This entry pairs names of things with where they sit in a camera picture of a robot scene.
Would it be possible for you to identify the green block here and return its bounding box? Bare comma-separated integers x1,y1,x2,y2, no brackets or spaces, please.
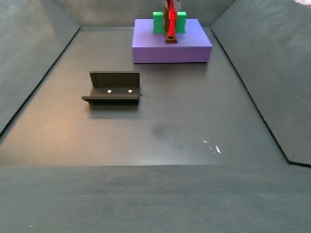
176,11,187,34
154,11,164,34

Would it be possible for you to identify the purple board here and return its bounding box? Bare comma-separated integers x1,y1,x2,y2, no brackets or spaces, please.
131,19,212,64

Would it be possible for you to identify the black angled holder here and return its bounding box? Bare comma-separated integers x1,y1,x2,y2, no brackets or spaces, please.
81,71,142,104

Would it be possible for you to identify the brown tall block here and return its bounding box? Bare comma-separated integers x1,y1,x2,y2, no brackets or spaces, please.
164,9,178,44

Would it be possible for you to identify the right green block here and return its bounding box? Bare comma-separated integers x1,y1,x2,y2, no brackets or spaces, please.
176,11,187,34

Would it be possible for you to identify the red peg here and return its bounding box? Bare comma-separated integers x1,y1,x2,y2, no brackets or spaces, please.
168,0,178,39

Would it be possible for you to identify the left green block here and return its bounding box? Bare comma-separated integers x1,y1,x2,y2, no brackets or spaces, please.
154,11,164,34

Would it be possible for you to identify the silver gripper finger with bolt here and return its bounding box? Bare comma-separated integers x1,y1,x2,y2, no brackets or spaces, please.
174,0,182,8

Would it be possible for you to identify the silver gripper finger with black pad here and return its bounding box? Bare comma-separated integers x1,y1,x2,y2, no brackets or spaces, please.
163,0,170,9

